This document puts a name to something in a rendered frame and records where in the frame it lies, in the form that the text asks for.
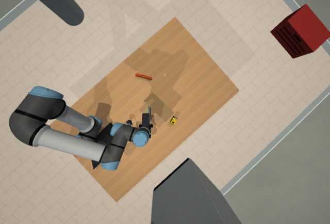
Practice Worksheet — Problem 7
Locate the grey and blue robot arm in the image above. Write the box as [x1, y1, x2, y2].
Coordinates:
[9, 86, 151, 171]

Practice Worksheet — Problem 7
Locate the yellow tape measure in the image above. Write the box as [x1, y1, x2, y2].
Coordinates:
[170, 116, 177, 125]

